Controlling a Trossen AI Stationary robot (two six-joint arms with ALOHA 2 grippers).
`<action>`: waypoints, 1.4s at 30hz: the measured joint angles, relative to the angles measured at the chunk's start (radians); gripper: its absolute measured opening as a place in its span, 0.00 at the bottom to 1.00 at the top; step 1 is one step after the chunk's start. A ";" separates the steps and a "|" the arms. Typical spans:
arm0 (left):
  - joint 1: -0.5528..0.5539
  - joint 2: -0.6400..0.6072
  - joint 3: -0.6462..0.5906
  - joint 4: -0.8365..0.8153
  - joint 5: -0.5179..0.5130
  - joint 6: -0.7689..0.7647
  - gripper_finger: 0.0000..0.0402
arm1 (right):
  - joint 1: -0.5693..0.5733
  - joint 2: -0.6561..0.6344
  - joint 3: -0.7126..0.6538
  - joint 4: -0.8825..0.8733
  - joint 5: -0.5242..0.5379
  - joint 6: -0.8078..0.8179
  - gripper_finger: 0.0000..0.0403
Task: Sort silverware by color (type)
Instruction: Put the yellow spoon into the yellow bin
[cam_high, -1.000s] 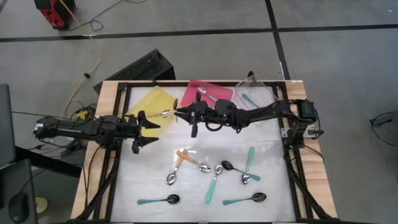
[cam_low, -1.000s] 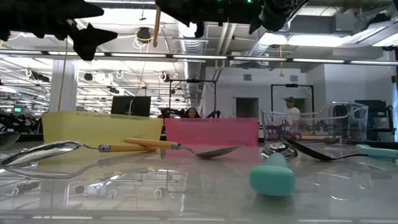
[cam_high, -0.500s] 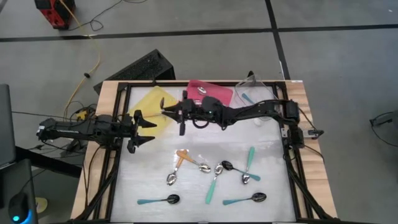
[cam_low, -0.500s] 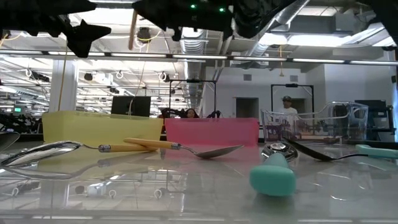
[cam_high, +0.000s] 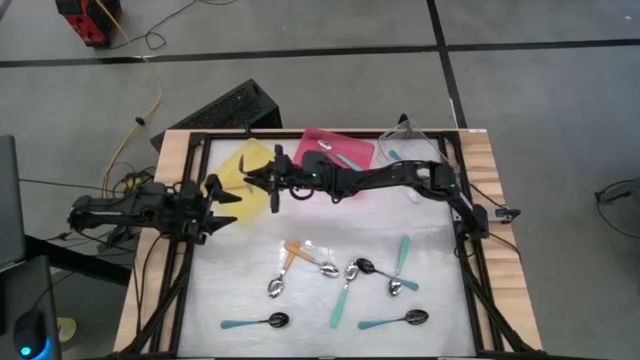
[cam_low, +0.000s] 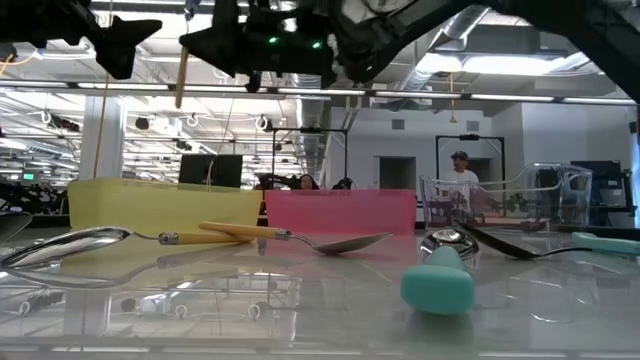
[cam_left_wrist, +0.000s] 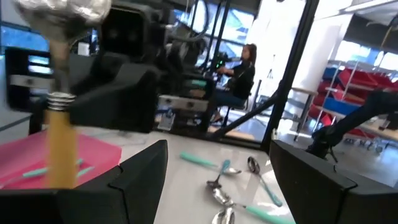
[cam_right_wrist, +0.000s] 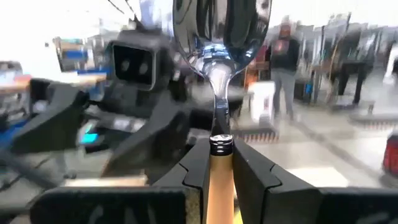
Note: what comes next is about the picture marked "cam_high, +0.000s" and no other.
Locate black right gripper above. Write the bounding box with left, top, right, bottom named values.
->
left=242, top=143, right=314, bottom=215

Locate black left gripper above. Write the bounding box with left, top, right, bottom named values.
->
left=171, top=173, right=244, bottom=246

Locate silver spoon teal handle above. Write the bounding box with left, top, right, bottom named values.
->
left=317, top=139, right=365, bottom=173
left=387, top=234, right=412, bottom=298
left=328, top=263, right=360, bottom=330

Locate yellow plastic bin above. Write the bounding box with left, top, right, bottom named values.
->
left=201, top=138, right=277, bottom=224

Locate white glossy work sheet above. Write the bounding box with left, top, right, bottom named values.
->
left=177, top=137, right=477, bottom=359

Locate pink plastic bin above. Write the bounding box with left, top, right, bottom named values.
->
left=292, top=126, right=377, bottom=199

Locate black desk beam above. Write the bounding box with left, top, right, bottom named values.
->
left=24, top=233, right=134, bottom=287

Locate clear plastic bin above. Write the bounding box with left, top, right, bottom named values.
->
left=376, top=121, right=462, bottom=208

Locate round yellow floor sticker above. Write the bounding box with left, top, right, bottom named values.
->
left=55, top=316, right=79, bottom=345

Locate black side desk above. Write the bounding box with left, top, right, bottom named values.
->
left=0, top=254, right=64, bottom=360

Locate grey monitor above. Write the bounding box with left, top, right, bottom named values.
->
left=0, top=133, right=27, bottom=274

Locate black computer mouse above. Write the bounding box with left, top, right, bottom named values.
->
left=12, top=308, right=50, bottom=360

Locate red and black box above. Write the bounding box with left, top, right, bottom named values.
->
left=54, top=0, right=123, bottom=50

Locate grey metal clamp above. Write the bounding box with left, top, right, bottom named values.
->
left=492, top=206, right=522, bottom=222

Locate black metal table frame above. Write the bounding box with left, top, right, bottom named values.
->
left=107, top=130, right=551, bottom=360

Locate yellow floor cable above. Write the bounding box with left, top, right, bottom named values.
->
left=93, top=0, right=164, bottom=201

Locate thin black floor cable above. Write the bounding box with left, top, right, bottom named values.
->
left=107, top=0, right=239, bottom=52
left=592, top=197, right=640, bottom=261

